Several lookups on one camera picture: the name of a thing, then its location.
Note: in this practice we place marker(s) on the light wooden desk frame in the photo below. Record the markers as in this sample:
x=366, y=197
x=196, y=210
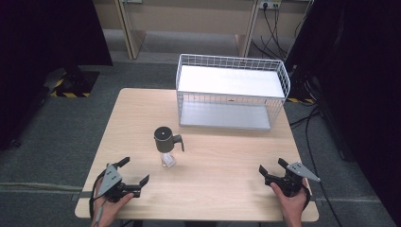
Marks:
x=189, y=14

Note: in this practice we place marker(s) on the white power strip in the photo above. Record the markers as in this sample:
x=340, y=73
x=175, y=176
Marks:
x=270, y=4

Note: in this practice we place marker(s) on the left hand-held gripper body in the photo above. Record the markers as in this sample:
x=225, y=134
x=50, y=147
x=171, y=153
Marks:
x=111, y=180

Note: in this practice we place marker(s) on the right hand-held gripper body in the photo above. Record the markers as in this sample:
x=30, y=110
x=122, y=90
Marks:
x=294, y=176

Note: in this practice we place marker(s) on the person's right hand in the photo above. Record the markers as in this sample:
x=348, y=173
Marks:
x=291, y=206

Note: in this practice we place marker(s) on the person's left hand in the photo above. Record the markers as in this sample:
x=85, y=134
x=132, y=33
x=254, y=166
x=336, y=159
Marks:
x=111, y=206

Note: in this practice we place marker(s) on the dark curtain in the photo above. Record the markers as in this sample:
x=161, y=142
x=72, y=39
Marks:
x=41, y=47
x=356, y=78

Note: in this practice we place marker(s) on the black stand base striped edge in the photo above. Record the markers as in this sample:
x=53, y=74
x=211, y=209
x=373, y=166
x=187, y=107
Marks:
x=74, y=83

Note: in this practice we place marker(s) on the clear bottle with dark pump cap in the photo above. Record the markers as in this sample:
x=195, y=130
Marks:
x=165, y=142

